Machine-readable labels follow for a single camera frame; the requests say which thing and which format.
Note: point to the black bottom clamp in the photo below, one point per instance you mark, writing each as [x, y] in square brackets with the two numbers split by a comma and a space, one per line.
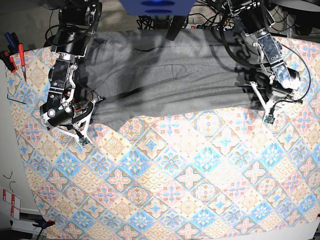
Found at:
[35, 227]

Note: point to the red handled screwdriver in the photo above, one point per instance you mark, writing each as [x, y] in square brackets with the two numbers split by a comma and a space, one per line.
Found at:
[22, 60]

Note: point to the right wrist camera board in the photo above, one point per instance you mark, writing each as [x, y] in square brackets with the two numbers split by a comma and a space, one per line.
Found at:
[84, 141]

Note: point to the black centre bracket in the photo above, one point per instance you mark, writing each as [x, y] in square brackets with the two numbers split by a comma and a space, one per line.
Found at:
[175, 27]

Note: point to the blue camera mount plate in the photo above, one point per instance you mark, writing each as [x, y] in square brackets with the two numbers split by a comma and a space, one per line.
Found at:
[158, 7]

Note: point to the black red clamp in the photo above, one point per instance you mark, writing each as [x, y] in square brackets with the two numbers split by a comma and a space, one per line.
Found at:
[8, 61]

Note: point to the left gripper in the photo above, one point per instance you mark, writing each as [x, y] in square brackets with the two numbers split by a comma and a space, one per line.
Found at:
[271, 95]

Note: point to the blue handled pliers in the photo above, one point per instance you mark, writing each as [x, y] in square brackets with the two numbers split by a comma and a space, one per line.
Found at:
[11, 42]

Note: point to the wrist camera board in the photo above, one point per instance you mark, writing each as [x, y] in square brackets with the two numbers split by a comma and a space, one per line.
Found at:
[269, 119]
[84, 141]

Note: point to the black allen key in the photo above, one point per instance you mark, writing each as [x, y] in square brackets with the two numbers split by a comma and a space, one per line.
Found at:
[14, 100]

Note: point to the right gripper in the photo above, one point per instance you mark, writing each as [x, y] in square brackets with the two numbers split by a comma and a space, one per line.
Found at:
[67, 121]

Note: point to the red white label tag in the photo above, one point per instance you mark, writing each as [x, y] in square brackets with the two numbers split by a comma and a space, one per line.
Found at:
[10, 204]

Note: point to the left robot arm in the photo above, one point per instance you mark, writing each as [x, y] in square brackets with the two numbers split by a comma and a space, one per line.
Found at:
[255, 18]

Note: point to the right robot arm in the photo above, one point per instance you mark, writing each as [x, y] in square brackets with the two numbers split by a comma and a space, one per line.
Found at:
[78, 22]

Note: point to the patterned tablecloth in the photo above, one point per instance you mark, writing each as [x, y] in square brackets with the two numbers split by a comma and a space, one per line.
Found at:
[200, 175]

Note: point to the grey T-shirt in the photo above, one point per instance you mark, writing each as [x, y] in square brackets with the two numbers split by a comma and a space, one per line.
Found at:
[141, 73]

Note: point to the white power strip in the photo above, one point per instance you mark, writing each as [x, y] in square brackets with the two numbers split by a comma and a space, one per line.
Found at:
[191, 26]

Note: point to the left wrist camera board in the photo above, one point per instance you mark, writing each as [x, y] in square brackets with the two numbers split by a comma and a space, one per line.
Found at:
[269, 119]

